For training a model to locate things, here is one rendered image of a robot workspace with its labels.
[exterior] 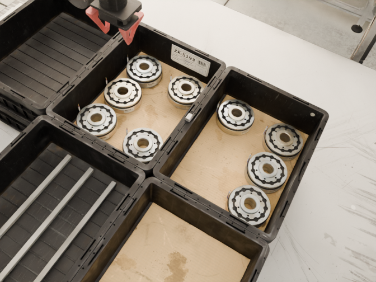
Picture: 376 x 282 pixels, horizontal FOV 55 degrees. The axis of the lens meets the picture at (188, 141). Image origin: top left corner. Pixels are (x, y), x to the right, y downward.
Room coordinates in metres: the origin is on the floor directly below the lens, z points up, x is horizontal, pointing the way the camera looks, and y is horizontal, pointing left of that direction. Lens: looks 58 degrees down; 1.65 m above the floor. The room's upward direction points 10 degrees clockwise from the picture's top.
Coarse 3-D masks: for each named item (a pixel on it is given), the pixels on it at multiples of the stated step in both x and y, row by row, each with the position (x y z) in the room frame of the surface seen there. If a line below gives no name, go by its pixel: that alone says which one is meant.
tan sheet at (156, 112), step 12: (168, 72) 0.75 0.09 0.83; (180, 72) 0.76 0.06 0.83; (204, 84) 0.73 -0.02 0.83; (144, 96) 0.64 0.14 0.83; (156, 96) 0.65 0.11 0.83; (144, 108) 0.60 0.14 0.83; (156, 108) 0.61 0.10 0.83; (168, 108) 0.62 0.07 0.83; (120, 120) 0.55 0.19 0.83; (132, 120) 0.55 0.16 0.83; (144, 120) 0.56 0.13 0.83; (156, 120) 0.57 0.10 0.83; (168, 120) 0.58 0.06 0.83; (120, 132) 0.51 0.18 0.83; (168, 132) 0.54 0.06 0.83; (120, 144) 0.47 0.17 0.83
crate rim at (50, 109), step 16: (160, 32) 0.80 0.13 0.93; (112, 48) 0.71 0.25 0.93; (192, 48) 0.76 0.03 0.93; (96, 64) 0.64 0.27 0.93; (224, 64) 0.72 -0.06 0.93; (80, 80) 0.58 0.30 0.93; (64, 96) 0.52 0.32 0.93; (48, 112) 0.46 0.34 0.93; (192, 112) 0.54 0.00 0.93; (80, 128) 0.44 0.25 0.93; (176, 128) 0.49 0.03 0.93; (128, 160) 0.38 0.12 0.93
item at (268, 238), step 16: (256, 80) 0.69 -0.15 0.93; (208, 96) 0.60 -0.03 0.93; (288, 96) 0.65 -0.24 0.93; (320, 112) 0.62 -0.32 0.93; (320, 128) 0.57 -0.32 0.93; (176, 144) 0.44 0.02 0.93; (160, 160) 0.39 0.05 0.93; (304, 160) 0.46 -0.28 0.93; (160, 176) 0.35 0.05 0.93; (192, 192) 0.33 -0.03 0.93; (288, 192) 0.37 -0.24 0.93; (288, 208) 0.33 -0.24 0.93; (240, 224) 0.28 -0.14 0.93; (272, 240) 0.26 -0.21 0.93
